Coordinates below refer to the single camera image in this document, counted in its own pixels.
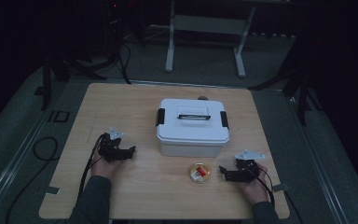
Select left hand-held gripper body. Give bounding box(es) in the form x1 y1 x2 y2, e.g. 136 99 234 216
98 126 129 163

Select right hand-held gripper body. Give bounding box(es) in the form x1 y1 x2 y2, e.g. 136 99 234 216
234 149 261 183

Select round clear yellow snack cup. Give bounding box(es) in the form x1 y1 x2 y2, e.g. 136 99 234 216
188 161 212 185

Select white plastic storage box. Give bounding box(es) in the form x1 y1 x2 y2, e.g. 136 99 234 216
158 135 228 159

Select white box lid black latches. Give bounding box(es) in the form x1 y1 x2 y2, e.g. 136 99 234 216
155 98 230 147

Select person's left hand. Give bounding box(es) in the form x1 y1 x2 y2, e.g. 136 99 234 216
90 148 123 181

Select person's right hand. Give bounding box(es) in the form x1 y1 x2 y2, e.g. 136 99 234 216
238 162 273 205

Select grey tape piece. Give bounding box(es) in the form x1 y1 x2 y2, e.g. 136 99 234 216
271 183 290 193
44 186 61 196

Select black tripod stand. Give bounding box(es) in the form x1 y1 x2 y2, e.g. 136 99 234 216
248 36 324 126
39 43 120 112

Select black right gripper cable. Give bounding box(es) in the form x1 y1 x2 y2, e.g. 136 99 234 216
251 163 276 209

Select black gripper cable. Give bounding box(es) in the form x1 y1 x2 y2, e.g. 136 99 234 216
76 133 106 203
251 163 276 209

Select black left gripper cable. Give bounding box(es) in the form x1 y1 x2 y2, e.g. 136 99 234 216
76 133 106 203

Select black floor cable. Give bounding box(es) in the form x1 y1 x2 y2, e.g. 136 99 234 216
5 136 61 224

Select black hanging cable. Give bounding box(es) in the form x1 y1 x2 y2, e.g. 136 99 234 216
117 39 133 85

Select white metal desk frame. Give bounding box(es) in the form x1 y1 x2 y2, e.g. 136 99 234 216
164 0 257 79

